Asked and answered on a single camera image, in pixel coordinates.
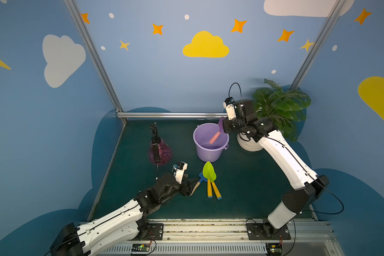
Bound right circuit board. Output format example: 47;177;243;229
266;244;283;256

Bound blue shovel wooden handle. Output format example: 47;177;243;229
191;171;207;196

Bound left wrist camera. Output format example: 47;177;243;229
173;162;188;184

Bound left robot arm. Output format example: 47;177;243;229
49;173;198;256

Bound white ribbed plant pot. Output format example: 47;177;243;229
237;133;263;152

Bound green trowel blue-tipped handle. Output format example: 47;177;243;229
211;181;222;200

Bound purple toy scoop pink handle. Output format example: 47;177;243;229
209;117;225;144

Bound left aluminium frame post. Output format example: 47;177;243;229
64;0;128;126

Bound aluminium front rail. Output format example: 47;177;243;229
96;219;344;256

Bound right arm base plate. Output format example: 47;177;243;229
246;223;292;241

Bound green trowel yellow handle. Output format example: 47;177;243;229
203;161;216;198

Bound green artificial plant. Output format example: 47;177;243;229
252;79;311;141

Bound pink spray bottle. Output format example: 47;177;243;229
148;123;172;166

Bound left circuit board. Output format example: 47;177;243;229
131;243;151;254

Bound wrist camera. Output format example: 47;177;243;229
173;162;188;184
223;97;236;121

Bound aluminium back frame bar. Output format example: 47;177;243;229
117;112;227;119

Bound circuit board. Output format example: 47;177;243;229
131;243;151;254
266;244;283;256

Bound aluminium frame post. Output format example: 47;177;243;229
64;0;128;126
289;0;347;91

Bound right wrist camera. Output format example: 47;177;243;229
223;97;236;121

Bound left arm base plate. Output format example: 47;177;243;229
134;223;164;241

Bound right aluminium frame post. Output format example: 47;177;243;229
289;0;347;91

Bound purple plastic bucket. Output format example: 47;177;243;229
192;123;230;163

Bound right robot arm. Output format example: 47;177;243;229
223;97;330;237

